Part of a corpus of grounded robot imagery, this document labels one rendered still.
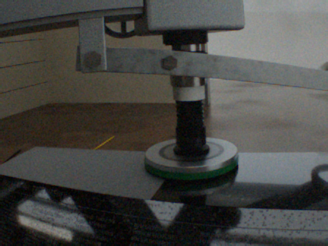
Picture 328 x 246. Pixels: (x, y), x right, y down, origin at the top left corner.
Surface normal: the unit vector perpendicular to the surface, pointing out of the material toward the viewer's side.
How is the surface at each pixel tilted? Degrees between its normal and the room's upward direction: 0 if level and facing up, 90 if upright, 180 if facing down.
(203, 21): 90
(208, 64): 90
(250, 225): 45
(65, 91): 90
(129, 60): 90
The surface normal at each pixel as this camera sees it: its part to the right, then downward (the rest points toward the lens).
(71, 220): -0.29, -0.52
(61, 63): -0.38, 0.24
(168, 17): 0.19, 0.22
